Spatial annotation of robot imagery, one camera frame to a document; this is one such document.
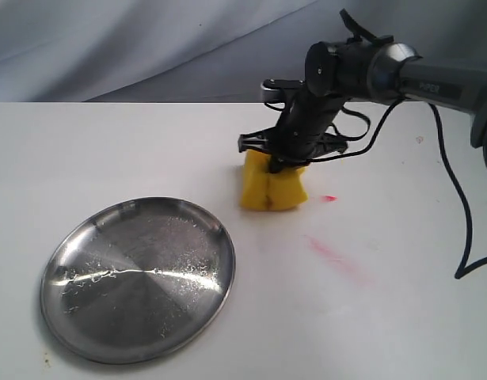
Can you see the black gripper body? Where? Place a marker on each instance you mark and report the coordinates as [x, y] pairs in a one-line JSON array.
[[300, 134]]

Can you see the yellow sponge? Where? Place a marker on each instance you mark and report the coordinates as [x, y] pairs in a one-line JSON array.
[[265, 191]]

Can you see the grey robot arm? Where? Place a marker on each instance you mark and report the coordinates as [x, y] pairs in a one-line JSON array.
[[355, 70]]

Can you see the round steel plate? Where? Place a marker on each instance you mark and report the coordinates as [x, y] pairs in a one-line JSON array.
[[137, 280]]

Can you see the white backdrop cloth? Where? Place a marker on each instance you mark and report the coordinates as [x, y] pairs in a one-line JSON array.
[[158, 51]]

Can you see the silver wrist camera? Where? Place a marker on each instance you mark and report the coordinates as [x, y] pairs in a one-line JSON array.
[[275, 91]]

